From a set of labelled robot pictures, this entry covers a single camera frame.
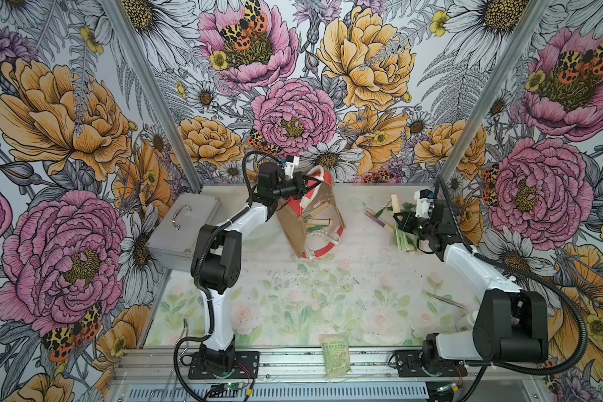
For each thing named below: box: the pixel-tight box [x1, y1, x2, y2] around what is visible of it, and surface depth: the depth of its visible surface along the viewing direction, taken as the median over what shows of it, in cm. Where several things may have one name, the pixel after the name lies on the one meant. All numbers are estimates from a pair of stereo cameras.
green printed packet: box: [319, 333, 352, 381], surface depth 76 cm
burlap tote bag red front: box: [276, 165, 346, 259], surface depth 98 cm
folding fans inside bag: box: [303, 201, 333, 233], surface depth 110 cm
